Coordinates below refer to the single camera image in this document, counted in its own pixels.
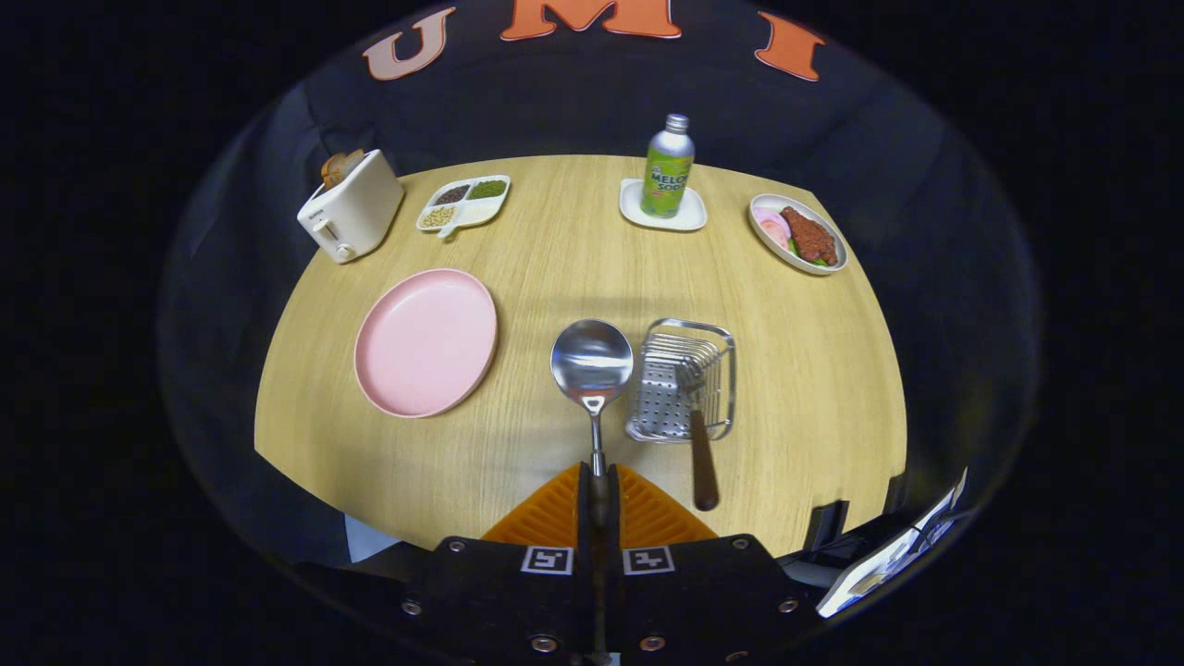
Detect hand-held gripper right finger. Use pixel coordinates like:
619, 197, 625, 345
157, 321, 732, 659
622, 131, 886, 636
599, 462, 815, 665

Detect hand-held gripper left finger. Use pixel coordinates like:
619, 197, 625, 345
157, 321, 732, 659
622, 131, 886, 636
388, 462, 600, 662

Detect fork with wooden handle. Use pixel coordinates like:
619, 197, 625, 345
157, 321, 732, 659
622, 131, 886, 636
675, 361, 721, 512

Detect spoon with wooden handle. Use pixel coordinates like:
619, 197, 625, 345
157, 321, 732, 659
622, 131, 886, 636
550, 319, 635, 478

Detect pink round plate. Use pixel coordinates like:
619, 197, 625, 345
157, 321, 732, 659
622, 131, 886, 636
354, 268, 499, 419

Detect white oval food plate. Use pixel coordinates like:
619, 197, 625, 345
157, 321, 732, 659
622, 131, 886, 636
748, 193, 848, 277

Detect white square coaster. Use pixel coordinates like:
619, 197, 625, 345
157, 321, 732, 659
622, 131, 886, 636
619, 178, 709, 232

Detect pink ham slices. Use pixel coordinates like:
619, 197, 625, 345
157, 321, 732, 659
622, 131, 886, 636
752, 206, 794, 251

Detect brown meat patty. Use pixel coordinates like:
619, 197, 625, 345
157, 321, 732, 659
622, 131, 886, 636
780, 205, 839, 266

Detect white divided snack dish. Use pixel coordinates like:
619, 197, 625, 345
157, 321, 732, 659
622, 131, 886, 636
416, 175, 512, 240

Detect white toaster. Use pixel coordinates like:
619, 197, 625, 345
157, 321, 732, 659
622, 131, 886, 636
297, 150, 405, 265

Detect green label drink bottle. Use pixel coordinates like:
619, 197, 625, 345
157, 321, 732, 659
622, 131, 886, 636
641, 114, 696, 219

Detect toasted bread slice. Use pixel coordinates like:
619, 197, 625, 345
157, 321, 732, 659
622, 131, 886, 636
321, 150, 366, 191

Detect black stand bracket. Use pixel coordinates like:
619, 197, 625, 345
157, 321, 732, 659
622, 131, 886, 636
803, 500, 850, 553

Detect metal wire cutlery basket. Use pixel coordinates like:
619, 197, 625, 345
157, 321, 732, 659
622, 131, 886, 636
626, 318, 737, 443

